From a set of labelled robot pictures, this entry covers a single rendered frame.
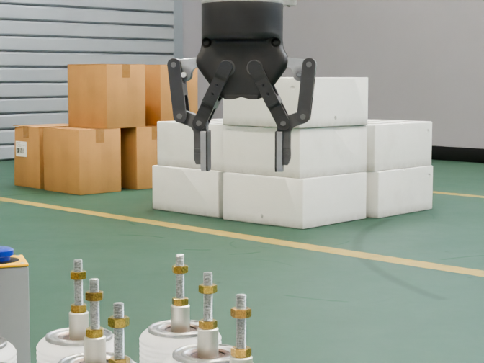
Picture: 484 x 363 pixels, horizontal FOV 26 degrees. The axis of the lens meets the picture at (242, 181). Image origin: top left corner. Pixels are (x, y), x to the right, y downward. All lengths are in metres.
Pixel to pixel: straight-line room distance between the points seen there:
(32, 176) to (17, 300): 3.89
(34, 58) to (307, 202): 3.60
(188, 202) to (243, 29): 3.23
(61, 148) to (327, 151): 1.56
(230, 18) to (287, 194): 2.85
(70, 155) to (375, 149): 1.54
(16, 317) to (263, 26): 0.56
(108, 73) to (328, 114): 1.43
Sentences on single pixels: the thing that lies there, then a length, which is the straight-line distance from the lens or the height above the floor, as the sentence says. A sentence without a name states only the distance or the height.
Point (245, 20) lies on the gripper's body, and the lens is 0.94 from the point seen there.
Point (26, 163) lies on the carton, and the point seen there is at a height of 0.11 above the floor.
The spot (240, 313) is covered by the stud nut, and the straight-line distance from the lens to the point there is 0.99.
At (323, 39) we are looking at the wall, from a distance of 7.55.
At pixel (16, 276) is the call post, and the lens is 1.33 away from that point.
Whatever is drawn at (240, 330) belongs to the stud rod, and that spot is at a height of 0.31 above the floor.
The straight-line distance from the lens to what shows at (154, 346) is 1.20.
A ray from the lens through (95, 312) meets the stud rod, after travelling 1.08.
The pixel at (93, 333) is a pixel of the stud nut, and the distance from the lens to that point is 1.08.
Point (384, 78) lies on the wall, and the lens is 7.20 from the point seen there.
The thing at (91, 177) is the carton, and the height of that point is 0.08.
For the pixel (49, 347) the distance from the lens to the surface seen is 1.19.
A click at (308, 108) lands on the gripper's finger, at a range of 0.96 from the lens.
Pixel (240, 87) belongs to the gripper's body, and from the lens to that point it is 0.96.
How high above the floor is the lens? 0.55
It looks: 6 degrees down
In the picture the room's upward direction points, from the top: straight up
